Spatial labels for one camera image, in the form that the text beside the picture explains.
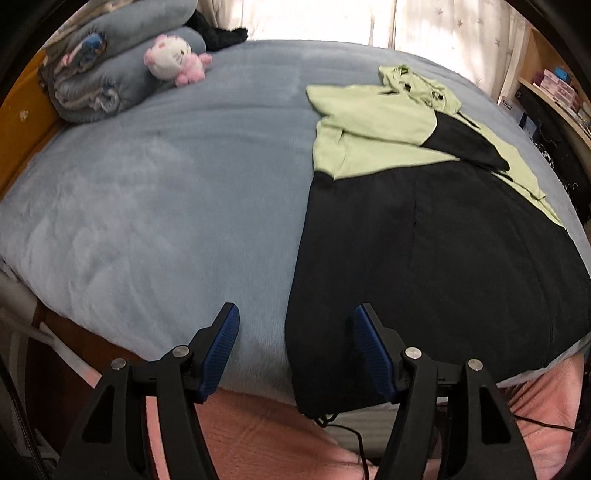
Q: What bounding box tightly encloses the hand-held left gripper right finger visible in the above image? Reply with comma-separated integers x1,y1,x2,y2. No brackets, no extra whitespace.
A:
355,303,539,480

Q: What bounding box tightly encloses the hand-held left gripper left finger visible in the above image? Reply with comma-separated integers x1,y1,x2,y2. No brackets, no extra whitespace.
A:
53,302,241,480

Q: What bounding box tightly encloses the green and black hooded jacket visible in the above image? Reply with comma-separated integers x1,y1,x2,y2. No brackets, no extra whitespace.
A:
285,65,591,421

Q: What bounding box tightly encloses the pink fleece cloth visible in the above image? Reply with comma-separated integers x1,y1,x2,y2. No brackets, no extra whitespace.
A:
88,355,583,480

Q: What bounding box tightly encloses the grey-blue bed blanket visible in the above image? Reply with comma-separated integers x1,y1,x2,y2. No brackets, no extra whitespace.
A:
0,39,591,407

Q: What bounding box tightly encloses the white cardboard box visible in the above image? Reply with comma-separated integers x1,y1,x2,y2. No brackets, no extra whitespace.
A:
501,98,536,131

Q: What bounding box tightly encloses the black printed bag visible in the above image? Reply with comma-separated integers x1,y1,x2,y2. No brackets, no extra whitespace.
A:
515,88,591,222

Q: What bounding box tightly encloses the grey-blue folded quilt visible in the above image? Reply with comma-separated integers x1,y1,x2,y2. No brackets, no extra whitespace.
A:
39,25,207,124
51,0,199,70

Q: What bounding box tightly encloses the pink and white plush toy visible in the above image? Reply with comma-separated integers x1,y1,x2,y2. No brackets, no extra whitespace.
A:
143,34,214,88

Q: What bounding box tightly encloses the orange wooden headboard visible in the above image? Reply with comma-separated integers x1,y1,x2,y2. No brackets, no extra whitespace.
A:
0,48,63,195

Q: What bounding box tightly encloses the black fluffy cloth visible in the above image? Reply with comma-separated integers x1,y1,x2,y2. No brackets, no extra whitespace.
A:
189,9,249,51

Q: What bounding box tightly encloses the stack of pink boxes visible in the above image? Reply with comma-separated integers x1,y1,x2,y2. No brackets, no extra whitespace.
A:
536,69,583,112

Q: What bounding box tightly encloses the white floral curtain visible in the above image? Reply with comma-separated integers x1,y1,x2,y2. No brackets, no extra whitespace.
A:
203,0,532,97

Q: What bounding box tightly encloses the wooden bookshelf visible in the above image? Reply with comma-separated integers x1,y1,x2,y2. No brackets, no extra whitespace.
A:
496,23,591,139

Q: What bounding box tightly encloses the black cable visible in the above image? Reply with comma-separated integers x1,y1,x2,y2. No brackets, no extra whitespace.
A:
318,413,578,480

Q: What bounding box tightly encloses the white bed frame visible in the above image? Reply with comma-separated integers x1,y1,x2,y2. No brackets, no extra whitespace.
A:
0,270,100,384

